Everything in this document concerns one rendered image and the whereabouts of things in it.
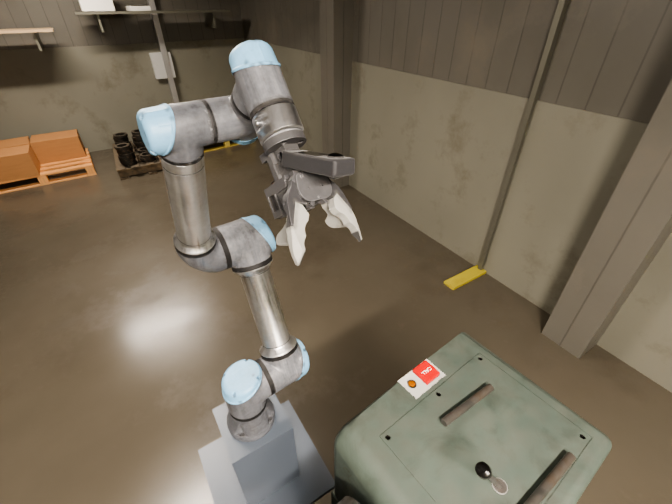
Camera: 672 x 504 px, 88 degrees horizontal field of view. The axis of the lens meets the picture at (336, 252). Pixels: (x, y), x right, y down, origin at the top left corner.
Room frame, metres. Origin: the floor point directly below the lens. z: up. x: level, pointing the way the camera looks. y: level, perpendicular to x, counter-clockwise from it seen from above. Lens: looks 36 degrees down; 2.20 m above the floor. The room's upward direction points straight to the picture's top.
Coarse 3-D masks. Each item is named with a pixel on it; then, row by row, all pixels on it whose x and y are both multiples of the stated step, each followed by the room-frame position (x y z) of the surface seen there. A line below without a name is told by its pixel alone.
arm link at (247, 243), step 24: (240, 240) 0.75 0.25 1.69; (264, 240) 0.78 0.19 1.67; (240, 264) 0.73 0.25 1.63; (264, 264) 0.75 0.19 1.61; (264, 288) 0.73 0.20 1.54; (264, 312) 0.70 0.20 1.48; (264, 336) 0.68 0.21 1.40; (288, 336) 0.71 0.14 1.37; (264, 360) 0.66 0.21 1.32; (288, 360) 0.65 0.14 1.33; (288, 384) 0.63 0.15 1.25
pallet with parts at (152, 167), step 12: (120, 132) 5.82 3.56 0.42; (132, 132) 5.58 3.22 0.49; (120, 144) 5.14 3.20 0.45; (132, 144) 5.98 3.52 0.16; (144, 144) 5.58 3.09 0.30; (120, 156) 5.01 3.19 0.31; (132, 156) 5.08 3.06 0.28; (144, 156) 5.14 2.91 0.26; (156, 156) 5.69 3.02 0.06; (120, 168) 4.93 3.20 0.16; (132, 168) 4.96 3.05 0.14; (144, 168) 5.09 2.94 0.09; (156, 168) 5.17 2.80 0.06
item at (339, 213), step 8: (328, 200) 0.52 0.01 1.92; (336, 200) 0.52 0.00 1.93; (328, 208) 0.53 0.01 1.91; (336, 208) 0.51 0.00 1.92; (344, 208) 0.52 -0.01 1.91; (328, 216) 0.53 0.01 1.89; (336, 216) 0.53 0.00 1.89; (344, 216) 0.51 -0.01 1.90; (352, 216) 0.52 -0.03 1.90; (328, 224) 0.54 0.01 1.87; (336, 224) 0.53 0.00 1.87; (344, 224) 0.51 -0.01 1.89; (352, 224) 0.51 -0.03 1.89; (352, 232) 0.51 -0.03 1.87; (360, 240) 0.50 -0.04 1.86
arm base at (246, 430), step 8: (264, 408) 0.58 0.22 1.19; (272, 408) 0.61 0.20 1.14; (232, 416) 0.55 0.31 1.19; (256, 416) 0.55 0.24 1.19; (264, 416) 0.57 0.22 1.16; (272, 416) 0.59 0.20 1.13; (232, 424) 0.55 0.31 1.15; (240, 424) 0.54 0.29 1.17; (248, 424) 0.54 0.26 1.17; (256, 424) 0.55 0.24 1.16; (264, 424) 0.56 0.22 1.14; (272, 424) 0.57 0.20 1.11; (232, 432) 0.54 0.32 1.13; (240, 432) 0.54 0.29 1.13; (248, 432) 0.53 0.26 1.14; (256, 432) 0.54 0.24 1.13; (264, 432) 0.54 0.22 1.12; (240, 440) 0.53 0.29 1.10; (248, 440) 0.52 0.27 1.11
